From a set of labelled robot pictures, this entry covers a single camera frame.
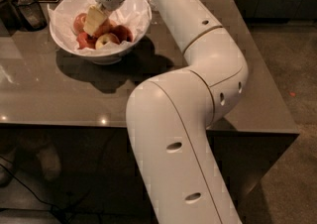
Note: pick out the red apple front left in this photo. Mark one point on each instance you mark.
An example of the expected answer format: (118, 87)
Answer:
(86, 41)

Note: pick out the large red top apple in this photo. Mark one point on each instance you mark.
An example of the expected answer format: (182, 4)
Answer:
(105, 28)

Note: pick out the red apple right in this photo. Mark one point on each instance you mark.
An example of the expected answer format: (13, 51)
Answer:
(122, 33)

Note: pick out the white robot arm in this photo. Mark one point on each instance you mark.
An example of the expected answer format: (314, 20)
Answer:
(167, 117)

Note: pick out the dark scoop with handle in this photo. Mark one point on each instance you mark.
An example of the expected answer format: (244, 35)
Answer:
(31, 14)

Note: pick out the white bowl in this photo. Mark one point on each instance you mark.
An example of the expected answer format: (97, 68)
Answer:
(85, 29)

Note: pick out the red apple back left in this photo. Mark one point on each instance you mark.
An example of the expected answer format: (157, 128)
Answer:
(78, 23)

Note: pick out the yellow-red apple front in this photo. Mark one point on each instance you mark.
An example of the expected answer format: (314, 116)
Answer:
(105, 39)

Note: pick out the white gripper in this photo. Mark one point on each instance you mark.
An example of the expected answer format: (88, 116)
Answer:
(95, 16)

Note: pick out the clear plastic water bottle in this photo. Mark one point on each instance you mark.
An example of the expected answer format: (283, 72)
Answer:
(153, 5)

